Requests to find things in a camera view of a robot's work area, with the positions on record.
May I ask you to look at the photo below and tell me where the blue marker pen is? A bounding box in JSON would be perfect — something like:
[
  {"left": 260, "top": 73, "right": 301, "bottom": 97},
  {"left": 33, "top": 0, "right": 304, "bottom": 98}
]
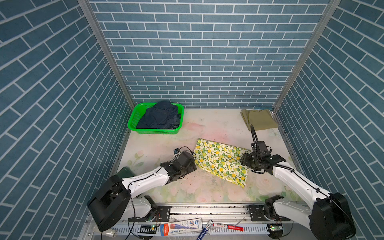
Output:
[{"left": 197, "top": 220, "right": 213, "bottom": 240}]

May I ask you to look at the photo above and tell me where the left black cable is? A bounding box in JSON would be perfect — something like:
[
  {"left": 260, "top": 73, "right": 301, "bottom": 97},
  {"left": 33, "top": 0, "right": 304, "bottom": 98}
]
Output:
[{"left": 100, "top": 146, "right": 197, "bottom": 240}]

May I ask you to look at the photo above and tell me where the red marker pen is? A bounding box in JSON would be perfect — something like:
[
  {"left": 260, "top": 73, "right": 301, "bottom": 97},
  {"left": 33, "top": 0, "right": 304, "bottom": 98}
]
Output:
[{"left": 213, "top": 223, "right": 244, "bottom": 232}]

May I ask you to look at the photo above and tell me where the green plastic basket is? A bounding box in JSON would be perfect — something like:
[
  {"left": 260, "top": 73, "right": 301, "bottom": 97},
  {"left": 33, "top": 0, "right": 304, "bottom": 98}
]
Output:
[{"left": 128, "top": 103, "right": 184, "bottom": 135}]

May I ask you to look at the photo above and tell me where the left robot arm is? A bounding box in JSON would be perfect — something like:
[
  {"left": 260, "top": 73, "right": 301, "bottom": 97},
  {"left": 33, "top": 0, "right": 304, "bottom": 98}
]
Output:
[{"left": 87, "top": 150, "right": 197, "bottom": 232}]

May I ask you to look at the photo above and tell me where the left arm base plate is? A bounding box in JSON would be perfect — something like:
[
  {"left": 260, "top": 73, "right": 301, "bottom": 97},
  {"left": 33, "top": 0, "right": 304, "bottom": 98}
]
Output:
[{"left": 129, "top": 206, "right": 171, "bottom": 223}]

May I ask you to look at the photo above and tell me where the red blue toothpaste box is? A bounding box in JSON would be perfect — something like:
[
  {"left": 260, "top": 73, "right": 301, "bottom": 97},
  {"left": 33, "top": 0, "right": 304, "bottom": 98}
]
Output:
[{"left": 160, "top": 218, "right": 203, "bottom": 237}]

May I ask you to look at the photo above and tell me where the right black corrugated cable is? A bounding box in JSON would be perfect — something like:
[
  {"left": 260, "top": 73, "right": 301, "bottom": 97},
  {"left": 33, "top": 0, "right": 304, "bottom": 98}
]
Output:
[{"left": 250, "top": 124, "right": 261, "bottom": 151}]

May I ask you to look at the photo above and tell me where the aluminium rail frame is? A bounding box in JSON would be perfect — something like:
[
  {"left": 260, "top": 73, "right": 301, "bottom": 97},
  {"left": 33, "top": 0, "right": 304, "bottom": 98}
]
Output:
[{"left": 79, "top": 203, "right": 298, "bottom": 240}]

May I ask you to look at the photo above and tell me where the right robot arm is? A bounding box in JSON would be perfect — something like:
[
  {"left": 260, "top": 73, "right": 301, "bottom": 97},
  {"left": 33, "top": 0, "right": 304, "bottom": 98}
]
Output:
[{"left": 241, "top": 140, "right": 357, "bottom": 240}]

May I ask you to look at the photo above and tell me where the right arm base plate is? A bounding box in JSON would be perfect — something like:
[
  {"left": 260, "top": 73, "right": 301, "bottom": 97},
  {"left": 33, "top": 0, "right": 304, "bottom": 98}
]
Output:
[{"left": 246, "top": 205, "right": 291, "bottom": 222}]

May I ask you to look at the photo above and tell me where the yellow floral skirt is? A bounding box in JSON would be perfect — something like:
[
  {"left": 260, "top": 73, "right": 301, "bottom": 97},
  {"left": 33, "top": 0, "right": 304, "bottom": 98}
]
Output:
[{"left": 194, "top": 139, "right": 250, "bottom": 188}]

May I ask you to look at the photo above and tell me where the dark navy skirt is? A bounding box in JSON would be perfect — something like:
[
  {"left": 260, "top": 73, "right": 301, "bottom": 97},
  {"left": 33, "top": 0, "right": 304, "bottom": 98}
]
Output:
[{"left": 136, "top": 101, "right": 181, "bottom": 130}]

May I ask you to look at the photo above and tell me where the olive green skirt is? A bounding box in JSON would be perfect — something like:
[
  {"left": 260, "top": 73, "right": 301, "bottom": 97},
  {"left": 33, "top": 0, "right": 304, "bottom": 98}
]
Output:
[{"left": 241, "top": 110, "right": 278, "bottom": 131}]

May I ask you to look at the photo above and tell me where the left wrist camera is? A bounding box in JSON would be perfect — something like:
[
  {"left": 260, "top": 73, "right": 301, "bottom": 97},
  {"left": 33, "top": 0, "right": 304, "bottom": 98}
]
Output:
[{"left": 174, "top": 148, "right": 181, "bottom": 158}]

